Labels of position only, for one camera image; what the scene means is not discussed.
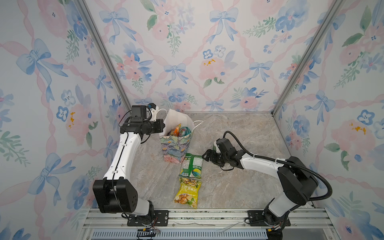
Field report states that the green snack bag back side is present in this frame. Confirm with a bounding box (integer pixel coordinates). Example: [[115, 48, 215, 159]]
[[179, 153, 203, 179]]

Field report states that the floral paper gift bag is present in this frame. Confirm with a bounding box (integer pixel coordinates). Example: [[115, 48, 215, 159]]
[[158, 109, 204, 164]]

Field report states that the yellow chips snack bag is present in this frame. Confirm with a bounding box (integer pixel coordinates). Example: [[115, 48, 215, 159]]
[[174, 178, 202, 209]]

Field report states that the orange Fox's fruits candy bag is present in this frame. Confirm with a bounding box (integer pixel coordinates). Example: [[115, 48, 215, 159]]
[[169, 124, 181, 137]]

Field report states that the teal pink Fox's candy bag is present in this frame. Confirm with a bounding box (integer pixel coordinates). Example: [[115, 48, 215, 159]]
[[178, 127, 192, 137]]

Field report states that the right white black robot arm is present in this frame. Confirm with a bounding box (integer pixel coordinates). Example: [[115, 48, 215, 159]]
[[202, 138, 319, 227]]

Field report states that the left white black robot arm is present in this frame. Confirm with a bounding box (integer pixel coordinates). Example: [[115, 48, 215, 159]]
[[93, 119, 165, 225]]

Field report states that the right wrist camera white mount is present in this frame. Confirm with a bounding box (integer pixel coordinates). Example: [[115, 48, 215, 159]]
[[213, 142, 219, 153]]

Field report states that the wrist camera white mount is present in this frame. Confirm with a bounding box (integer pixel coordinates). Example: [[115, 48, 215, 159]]
[[213, 142, 219, 153], [147, 103, 160, 122]]

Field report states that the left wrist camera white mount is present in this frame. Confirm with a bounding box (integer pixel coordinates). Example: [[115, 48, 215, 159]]
[[147, 103, 160, 122]]

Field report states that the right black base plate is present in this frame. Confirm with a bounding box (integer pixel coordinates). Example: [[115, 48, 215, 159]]
[[244, 210, 291, 228]]

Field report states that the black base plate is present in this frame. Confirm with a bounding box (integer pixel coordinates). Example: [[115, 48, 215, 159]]
[[127, 210, 169, 227], [244, 210, 291, 228]]

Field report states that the aluminium front frame rail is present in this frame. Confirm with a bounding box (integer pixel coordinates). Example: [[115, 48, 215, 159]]
[[78, 208, 340, 240]]

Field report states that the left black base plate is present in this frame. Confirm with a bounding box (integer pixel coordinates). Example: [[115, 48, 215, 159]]
[[127, 210, 169, 227]]

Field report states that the right black corrugated cable hose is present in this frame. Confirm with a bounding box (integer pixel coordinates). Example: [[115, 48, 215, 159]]
[[222, 130, 333, 202]]

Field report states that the left corner aluminium post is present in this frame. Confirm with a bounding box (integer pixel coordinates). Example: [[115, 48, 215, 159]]
[[74, 0, 131, 110]]

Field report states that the corner aluminium post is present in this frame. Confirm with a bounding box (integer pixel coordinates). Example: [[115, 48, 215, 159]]
[[74, 0, 131, 110], [271, 0, 345, 117]]

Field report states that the right corner aluminium post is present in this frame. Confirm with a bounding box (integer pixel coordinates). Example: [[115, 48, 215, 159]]
[[271, 0, 345, 117]]

